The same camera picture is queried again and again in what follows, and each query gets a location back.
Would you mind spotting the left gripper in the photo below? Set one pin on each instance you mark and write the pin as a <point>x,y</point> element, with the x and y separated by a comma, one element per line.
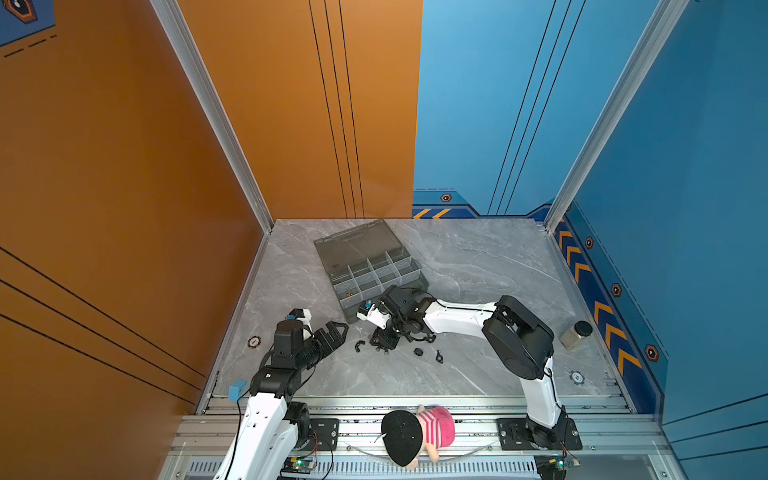
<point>334,337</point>

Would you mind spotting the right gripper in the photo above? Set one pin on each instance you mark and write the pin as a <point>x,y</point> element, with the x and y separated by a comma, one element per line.
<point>383,341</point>

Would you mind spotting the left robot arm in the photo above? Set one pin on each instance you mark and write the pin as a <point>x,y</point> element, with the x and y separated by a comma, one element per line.
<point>272,424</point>

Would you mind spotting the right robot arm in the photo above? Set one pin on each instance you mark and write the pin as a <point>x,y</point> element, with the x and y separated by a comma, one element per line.
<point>523,343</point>

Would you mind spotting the grey plastic organizer box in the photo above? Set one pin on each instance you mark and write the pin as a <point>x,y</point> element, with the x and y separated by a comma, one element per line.
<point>367,259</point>

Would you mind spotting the left circuit board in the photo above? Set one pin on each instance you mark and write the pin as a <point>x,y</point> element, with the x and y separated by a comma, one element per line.
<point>299,466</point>

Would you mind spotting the circuit board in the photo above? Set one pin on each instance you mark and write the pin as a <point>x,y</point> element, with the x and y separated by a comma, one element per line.
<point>555,468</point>
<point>299,466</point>

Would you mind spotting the round floor marker right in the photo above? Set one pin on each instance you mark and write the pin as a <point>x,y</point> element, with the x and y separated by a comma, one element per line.
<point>577,377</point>

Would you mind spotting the right circuit board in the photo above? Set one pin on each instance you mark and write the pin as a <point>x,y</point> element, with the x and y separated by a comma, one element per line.
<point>555,468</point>

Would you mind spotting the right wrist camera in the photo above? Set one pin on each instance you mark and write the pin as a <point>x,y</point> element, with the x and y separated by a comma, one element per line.
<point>373,313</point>

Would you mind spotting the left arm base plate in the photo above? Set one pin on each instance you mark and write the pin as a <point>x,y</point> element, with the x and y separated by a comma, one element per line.
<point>318,434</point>

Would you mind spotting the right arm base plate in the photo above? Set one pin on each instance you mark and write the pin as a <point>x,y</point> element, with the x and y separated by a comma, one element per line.
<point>525,435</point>

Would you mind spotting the aluminium rail frame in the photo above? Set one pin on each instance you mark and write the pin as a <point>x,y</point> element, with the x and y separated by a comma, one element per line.
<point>609,428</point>

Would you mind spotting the left aluminium corner post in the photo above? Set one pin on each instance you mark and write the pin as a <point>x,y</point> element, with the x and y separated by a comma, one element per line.
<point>177,31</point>

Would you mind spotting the aluminium corner post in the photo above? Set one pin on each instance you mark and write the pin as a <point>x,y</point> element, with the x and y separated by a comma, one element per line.
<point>177,31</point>
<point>652,40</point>

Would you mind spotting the right aluminium corner post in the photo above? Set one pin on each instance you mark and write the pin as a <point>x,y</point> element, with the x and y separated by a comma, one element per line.
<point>652,40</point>

